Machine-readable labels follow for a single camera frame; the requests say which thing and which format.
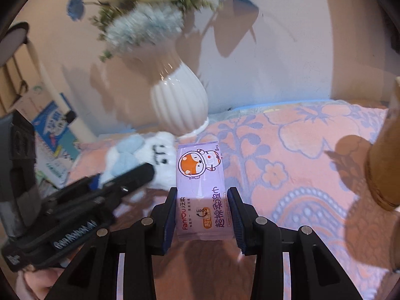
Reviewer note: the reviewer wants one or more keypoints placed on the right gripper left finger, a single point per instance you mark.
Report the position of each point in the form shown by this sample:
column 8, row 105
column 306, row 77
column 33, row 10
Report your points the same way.
column 93, row 272

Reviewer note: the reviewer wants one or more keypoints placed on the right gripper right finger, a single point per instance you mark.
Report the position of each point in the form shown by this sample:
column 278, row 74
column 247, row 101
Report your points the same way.
column 314, row 271

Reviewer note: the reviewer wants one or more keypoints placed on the purple tissue pack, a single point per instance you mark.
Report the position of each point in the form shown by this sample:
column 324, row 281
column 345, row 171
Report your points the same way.
column 203, row 211

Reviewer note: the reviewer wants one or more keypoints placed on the blue study book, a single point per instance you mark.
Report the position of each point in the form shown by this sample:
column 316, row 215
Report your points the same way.
column 56, row 145

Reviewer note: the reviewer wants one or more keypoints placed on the pink patterned blanket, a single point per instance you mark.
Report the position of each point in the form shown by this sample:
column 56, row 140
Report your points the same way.
column 301, row 164

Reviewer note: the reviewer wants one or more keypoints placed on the white lamp pole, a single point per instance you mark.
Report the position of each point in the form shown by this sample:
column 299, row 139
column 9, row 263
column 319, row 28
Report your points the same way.
column 76, row 125

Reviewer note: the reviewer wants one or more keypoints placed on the white cloud plush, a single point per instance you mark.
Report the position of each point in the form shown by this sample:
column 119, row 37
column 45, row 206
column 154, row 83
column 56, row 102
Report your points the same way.
column 157, row 149

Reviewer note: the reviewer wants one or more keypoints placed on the wooden pen holder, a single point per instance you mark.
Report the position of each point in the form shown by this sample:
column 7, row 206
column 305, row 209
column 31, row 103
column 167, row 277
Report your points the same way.
column 382, row 162

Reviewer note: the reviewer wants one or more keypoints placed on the white ribbed vase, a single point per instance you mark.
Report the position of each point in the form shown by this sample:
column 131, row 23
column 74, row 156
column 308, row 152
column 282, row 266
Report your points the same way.
column 177, row 96

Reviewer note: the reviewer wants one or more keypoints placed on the artificial flower bouquet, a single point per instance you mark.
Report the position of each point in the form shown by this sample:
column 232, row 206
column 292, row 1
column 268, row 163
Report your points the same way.
column 125, row 25

